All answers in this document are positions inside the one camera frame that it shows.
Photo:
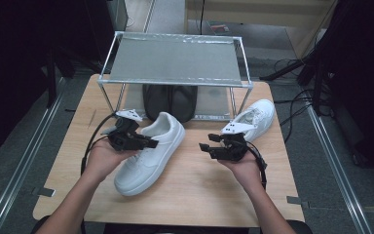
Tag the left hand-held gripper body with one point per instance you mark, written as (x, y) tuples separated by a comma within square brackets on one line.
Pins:
[(125, 136)]

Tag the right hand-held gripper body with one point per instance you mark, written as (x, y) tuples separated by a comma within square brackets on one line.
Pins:
[(232, 148)]

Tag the white sneaker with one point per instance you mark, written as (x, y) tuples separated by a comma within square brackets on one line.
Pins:
[(149, 169), (259, 113)]

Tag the black slipper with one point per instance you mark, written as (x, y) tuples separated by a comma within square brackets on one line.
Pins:
[(183, 102), (156, 102)]

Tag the metal shoe rack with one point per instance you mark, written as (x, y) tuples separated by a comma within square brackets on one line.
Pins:
[(175, 58)]

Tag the person's right hand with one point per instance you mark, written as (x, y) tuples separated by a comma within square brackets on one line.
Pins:
[(245, 170)]

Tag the person's left hand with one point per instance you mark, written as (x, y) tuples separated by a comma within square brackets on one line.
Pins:
[(105, 162)]

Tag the grey tape piece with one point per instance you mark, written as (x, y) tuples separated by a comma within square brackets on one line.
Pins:
[(44, 191), (297, 201)]

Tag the black tripod stand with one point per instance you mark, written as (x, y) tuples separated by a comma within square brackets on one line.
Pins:
[(282, 70)]

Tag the black metal stand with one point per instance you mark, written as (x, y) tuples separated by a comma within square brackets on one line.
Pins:
[(52, 78)]

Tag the person's right leg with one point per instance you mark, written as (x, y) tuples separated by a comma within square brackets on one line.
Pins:
[(302, 227)]

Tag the red book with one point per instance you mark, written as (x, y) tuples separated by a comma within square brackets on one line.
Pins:
[(219, 28)]

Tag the grey cabinet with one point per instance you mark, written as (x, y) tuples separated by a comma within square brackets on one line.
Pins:
[(118, 14)]

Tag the black curtain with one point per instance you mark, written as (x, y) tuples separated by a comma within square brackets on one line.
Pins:
[(363, 81), (19, 65)]

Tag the wooden cabinet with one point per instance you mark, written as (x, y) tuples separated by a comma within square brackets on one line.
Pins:
[(272, 13)]

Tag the metal floor rail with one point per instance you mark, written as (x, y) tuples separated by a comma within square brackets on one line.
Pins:
[(149, 16), (14, 182), (343, 182)]

